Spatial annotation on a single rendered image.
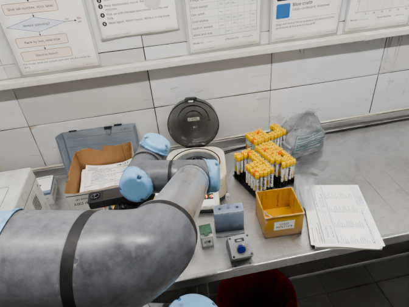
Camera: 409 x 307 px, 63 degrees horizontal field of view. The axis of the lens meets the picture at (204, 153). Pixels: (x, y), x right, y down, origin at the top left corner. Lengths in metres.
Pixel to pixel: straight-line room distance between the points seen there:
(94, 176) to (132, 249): 1.13
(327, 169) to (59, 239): 1.26
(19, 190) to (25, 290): 0.74
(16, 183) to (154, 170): 0.53
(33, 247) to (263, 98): 1.29
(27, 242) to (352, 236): 1.02
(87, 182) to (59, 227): 1.07
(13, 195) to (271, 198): 0.83
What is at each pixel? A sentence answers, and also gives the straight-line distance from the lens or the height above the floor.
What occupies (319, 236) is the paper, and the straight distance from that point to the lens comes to 1.20.
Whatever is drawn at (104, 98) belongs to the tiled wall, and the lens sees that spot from 1.44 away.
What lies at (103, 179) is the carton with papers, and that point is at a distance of 1.43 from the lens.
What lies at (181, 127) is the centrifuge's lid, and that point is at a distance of 1.46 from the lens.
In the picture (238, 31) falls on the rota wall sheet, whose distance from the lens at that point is 1.40.
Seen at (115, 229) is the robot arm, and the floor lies 1.52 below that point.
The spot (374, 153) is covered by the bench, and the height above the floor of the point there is 0.87.
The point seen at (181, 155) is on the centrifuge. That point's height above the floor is 0.99.
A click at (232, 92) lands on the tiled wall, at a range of 1.48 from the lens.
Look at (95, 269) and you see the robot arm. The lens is 0.35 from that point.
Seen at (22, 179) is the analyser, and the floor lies 1.17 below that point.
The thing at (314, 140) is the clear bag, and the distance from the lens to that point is 1.56.
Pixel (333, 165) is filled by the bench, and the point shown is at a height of 0.87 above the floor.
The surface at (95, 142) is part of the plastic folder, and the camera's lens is 1.52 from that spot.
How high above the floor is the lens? 1.77
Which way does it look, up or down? 35 degrees down
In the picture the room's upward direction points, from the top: 5 degrees counter-clockwise
